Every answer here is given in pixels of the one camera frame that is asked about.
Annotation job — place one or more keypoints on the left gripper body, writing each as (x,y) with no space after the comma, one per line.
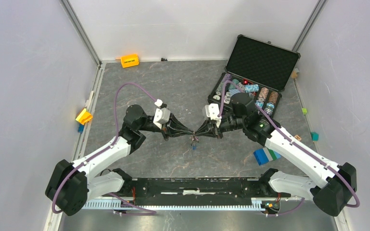
(151,127)

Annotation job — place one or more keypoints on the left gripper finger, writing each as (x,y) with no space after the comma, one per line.
(168,133)
(175,123)

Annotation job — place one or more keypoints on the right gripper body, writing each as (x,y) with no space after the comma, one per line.
(230,122)

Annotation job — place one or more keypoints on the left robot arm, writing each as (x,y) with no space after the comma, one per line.
(72,184)

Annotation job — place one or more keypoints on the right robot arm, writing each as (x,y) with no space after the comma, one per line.
(330,186)

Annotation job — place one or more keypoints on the blue green brick stack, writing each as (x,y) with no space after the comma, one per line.
(265,155)

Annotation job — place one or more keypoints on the black poker chip case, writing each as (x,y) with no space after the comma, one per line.
(260,68)

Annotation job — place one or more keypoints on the yellow orange block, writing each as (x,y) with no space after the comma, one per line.
(84,116)

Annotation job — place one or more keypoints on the orange toy block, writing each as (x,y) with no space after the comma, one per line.
(129,60)

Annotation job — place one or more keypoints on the small blue block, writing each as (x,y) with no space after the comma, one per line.
(81,128)

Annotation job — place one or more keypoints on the wooden letter cube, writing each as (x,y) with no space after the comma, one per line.
(298,137)

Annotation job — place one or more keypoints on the tan cube by case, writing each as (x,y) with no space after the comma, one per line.
(295,73)

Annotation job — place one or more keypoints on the teal cube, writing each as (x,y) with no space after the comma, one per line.
(314,136)

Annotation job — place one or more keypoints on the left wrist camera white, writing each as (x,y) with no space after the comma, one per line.
(162,115)

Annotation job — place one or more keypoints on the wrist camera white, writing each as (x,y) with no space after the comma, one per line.
(211,112)
(162,115)

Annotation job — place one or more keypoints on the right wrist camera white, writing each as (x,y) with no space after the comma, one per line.
(211,112)

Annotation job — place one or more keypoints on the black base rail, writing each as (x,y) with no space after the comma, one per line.
(196,191)

